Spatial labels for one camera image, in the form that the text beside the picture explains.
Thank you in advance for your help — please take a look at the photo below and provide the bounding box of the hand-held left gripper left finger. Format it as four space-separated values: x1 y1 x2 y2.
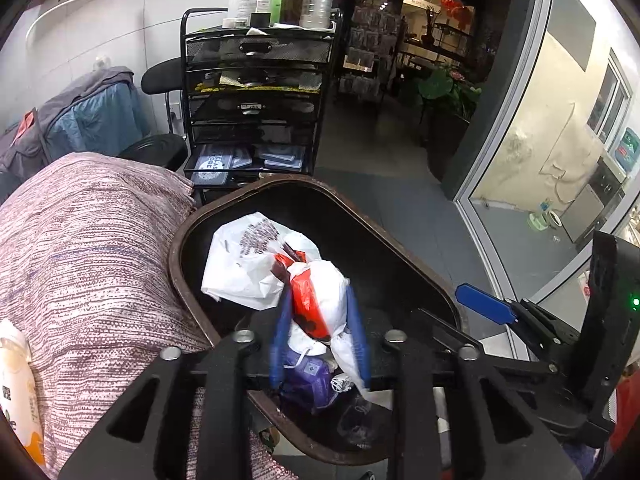
59 285 296 480

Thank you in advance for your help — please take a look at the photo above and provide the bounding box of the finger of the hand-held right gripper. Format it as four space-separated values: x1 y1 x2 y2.
455 282 586 361
410 308 566 376

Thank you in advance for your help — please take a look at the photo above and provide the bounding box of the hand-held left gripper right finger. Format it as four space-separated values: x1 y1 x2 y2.
345 285 583 480

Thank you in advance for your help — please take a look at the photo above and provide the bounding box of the white face mask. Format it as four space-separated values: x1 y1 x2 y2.
289 321 335 367

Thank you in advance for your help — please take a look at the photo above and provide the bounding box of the purple packet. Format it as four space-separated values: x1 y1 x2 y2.
280 347 341 411

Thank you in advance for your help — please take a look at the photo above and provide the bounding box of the orange white plastic bag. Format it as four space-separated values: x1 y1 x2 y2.
272 252 373 393

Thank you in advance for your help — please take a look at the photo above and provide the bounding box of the brown trash bin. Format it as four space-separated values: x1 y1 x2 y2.
169 175 471 466

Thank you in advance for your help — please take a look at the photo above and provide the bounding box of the white orange wipes packet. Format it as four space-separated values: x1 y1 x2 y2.
0 317 46 468

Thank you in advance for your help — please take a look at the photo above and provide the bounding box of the clear plastic wrapper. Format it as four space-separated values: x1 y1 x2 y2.
335 395 381 441

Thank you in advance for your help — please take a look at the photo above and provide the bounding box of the green bowl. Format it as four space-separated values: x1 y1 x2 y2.
529 199 563 231

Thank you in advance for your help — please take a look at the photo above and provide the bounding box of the glass door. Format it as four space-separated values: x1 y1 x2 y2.
452 0 640 306

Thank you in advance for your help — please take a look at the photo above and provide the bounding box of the purple striped blanket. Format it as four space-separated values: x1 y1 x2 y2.
0 152 301 480

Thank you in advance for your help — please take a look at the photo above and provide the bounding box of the green potted plant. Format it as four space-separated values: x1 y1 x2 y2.
417 65 483 121

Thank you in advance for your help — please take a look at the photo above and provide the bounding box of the black mesh drawer cart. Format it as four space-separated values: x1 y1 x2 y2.
180 7 346 206

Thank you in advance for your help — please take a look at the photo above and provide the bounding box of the display rack of packets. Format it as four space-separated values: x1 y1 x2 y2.
340 5 401 101

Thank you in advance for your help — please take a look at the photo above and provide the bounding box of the black stool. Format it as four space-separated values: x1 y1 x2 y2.
117 56 193 171

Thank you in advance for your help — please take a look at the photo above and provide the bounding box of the massage bed with blue cover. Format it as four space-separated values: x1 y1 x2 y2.
0 66 151 191

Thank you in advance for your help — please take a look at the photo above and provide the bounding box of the red hanging decoration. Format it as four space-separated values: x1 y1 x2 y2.
440 0 473 23

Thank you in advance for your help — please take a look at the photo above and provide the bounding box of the white paper sheet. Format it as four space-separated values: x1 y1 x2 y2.
245 22 333 36

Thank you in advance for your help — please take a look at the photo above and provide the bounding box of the grey sheet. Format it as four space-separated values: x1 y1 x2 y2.
0 66 136 181

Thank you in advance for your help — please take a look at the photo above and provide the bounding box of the red cloth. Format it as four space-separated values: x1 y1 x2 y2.
15 110 38 143

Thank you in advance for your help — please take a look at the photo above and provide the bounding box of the white floor lamp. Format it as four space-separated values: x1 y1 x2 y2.
25 0 135 51

